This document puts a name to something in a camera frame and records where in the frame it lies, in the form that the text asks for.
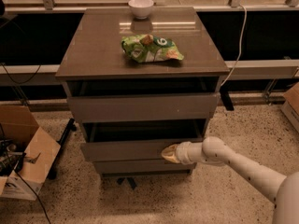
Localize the grey drawer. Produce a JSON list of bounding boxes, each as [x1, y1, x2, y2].
[[93, 160, 195, 175], [81, 119, 206, 161], [67, 93, 220, 123]]

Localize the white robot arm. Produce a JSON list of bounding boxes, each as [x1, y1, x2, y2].
[[162, 136, 299, 224]]

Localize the grey bottom drawer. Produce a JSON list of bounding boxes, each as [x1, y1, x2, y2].
[[93, 160, 195, 175]]

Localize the grey top drawer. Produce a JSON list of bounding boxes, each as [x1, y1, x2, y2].
[[67, 93, 220, 123]]

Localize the grey drawer cabinet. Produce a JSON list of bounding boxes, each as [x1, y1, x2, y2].
[[56, 7, 229, 177]]

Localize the black bar on floor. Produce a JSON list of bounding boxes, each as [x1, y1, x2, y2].
[[48, 119, 77, 180]]

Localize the green chip bag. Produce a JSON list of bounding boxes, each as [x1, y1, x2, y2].
[[121, 34, 184, 63]]

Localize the cardboard box right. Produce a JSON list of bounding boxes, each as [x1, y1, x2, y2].
[[281, 82, 299, 132]]

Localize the white ceramic bowl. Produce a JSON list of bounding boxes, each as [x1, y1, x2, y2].
[[128, 0, 154, 19]]

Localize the open cardboard box left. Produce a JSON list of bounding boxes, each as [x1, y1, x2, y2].
[[0, 105, 60, 201]]

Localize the black cable on floor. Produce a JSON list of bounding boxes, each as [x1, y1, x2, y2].
[[13, 171, 52, 224]]

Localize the white cable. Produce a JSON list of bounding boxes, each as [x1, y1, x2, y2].
[[220, 4, 248, 89]]

